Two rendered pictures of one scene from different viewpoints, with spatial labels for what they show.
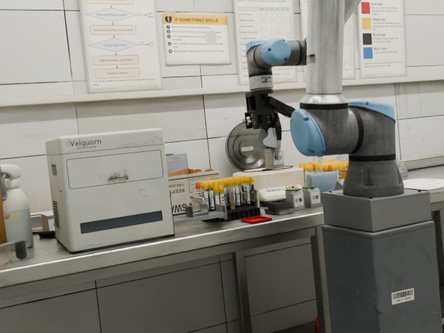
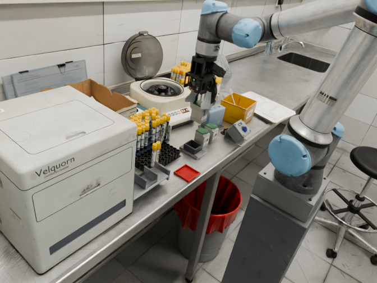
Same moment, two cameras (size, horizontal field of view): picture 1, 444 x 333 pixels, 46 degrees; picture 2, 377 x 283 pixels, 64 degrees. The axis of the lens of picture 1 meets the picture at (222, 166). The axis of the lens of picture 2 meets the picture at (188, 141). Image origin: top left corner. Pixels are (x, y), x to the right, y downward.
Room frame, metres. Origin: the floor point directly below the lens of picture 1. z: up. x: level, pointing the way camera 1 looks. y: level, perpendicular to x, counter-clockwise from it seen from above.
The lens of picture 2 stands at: (0.85, 0.37, 1.53)
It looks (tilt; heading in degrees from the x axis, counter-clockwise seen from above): 32 degrees down; 328
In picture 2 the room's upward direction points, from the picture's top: 10 degrees clockwise
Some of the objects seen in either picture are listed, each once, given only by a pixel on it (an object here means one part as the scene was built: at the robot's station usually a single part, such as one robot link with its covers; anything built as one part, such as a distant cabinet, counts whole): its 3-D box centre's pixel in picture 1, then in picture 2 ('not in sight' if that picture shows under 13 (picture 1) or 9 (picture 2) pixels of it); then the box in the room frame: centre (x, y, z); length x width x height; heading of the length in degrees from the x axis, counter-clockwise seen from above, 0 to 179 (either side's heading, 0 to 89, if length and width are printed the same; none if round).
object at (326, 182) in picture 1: (322, 187); (212, 118); (1.82, -0.34, 0.92); 0.10 x 0.07 x 0.10; 107
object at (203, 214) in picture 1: (189, 214); (139, 182); (1.51, 0.11, 0.92); 0.21 x 0.07 x 0.05; 115
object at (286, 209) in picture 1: (278, 207); (192, 148); (1.67, -0.17, 0.89); 0.09 x 0.05 x 0.04; 26
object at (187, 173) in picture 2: (256, 219); (187, 173); (1.56, -0.09, 0.88); 0.07 x 0.07 x 0.01; 25
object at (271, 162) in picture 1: (274, 158); (199, 112); (1.67, -0.17, 1.05); 0.05 x 0.04 x 0.06; 25
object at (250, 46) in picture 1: (259, 58); (212, 21); (1.66, -0.15, 1.36); 0.09 x 0.08 x 0.11; 18
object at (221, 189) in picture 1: (229, 200); (157, 147); (1.66, -0.01, 0.93); 0.17 x 0.09 x 0.11; 115
